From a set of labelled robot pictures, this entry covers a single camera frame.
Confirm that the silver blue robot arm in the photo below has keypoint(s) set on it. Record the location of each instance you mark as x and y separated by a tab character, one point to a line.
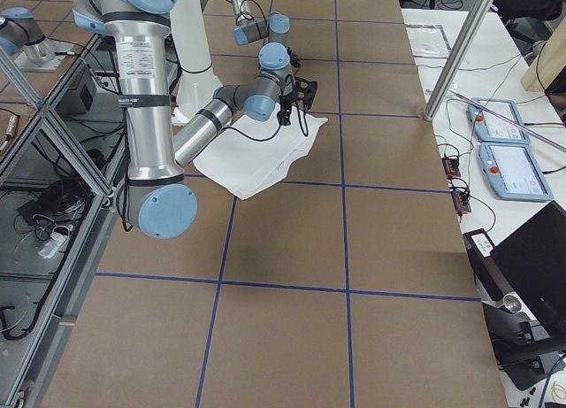
175	105
256	14

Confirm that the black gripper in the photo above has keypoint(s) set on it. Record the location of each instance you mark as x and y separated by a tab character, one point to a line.
286	105

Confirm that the orange black connector module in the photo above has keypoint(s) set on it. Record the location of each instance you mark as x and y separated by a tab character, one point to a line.
451	167

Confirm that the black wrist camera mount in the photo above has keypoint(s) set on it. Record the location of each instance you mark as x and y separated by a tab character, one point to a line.
305	92

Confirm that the lower blue teach pendant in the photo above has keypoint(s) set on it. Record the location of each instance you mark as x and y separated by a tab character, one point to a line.
513	173

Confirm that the white camera mast base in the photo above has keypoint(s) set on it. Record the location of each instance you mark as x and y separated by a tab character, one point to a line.
198	80

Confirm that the clear plastic sheet black border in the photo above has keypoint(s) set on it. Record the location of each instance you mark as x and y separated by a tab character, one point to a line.
428	41

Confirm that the upper blue teach pendant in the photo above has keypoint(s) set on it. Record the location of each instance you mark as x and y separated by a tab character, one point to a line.
490	128

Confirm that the grey electrical box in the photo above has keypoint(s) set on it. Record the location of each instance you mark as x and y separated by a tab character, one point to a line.
79	97

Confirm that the metal rod stand green tip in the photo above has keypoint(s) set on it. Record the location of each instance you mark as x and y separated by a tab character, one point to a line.
484	108

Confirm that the aluminium frame post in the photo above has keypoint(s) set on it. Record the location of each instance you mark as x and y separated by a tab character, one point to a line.
470	27

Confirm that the black laptop computer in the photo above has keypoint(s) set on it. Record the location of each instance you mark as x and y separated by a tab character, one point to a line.
524	279

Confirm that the white long-sleeve printed shirt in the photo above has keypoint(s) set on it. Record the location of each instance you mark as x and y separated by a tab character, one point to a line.
250	156

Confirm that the blue teach pendant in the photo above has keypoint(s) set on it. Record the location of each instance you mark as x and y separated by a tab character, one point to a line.
513	173
490	128

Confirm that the white power strip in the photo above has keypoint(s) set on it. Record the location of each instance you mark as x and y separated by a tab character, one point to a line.
51	247

